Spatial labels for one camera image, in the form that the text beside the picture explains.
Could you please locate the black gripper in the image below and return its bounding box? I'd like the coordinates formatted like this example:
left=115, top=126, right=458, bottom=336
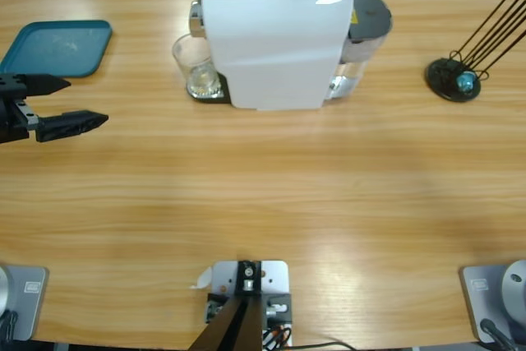
left=0, top=73, right=110, bottom=145

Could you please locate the clear drinking glass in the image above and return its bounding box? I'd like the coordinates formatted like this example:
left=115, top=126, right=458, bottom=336
left=171, top=33, right=221, bottom=99

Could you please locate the white capsule coffee machine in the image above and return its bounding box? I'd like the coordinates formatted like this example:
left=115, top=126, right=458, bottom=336
left=187, top=0, right=355, bottom=113

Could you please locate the blue coffee capsule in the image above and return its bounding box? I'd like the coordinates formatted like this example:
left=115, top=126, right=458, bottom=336
left=455, top=72, right=477, bottom=93

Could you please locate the clear water tank black lid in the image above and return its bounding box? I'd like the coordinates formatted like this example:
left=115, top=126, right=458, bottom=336
left=324, top=0, right=394, bottom=102

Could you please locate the teal plastic tray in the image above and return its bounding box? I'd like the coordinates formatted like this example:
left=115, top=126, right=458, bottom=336
left=0, top=19, right=114, bottom=80

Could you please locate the black capsule holder with rods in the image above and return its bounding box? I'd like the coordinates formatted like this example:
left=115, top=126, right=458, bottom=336
left=424, top=0, right=526, bottom=104

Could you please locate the white paper tag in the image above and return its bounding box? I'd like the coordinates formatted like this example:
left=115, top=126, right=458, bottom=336
left=188, top=267, right=214, bottom=290

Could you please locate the black cable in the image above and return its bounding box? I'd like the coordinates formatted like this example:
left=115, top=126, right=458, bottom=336
left=293, top=339, right=354, bottom=351
left=0, top=310, right=20, bottom=344
left=479, top=317, right=517, bottom=351

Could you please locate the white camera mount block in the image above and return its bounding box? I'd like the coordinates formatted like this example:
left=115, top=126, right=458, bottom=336
left=205, top=259, right=295, bottom=348

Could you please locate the black camera post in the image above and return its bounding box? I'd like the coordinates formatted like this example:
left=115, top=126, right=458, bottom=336
left=189, top=259, right=264, bottom=351

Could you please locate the orange wire bundle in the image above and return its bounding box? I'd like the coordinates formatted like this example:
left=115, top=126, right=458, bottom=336
left=262, top=324, right=293, bottom=348

